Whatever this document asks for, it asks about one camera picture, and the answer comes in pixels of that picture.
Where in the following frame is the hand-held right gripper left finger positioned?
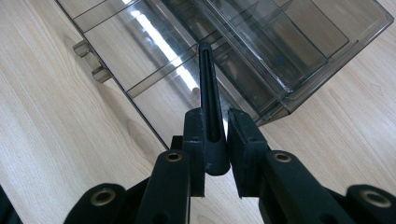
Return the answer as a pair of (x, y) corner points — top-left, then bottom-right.
(170, 106), (207, 198)

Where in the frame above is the smoky transparent plastic drawer cabinet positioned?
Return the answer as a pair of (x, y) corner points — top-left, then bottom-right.
(55, 0), (281, 150)

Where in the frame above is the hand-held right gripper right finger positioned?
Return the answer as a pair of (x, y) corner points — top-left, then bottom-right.
(226, 107), (273, 199)

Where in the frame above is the black slotted plastic tool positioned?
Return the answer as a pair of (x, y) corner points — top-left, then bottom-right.
(198, 41), (232, 177)

